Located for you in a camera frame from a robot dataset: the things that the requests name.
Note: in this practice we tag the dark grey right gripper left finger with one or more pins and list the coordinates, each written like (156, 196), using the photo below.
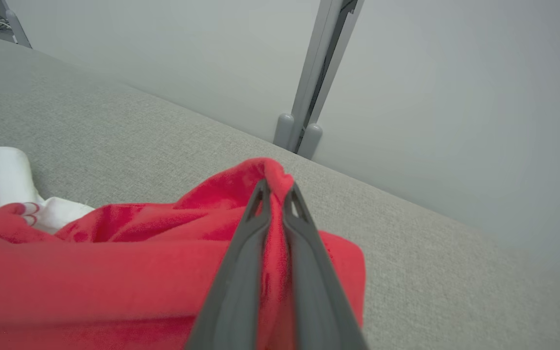
(234, 291)

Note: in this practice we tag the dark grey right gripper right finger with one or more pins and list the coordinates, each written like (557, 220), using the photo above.
(316, 291)

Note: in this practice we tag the grey partition joint post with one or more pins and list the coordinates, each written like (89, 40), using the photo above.
(316, 58)

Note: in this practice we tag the red jersey with number 23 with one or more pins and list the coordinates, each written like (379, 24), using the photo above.
(114, 272)

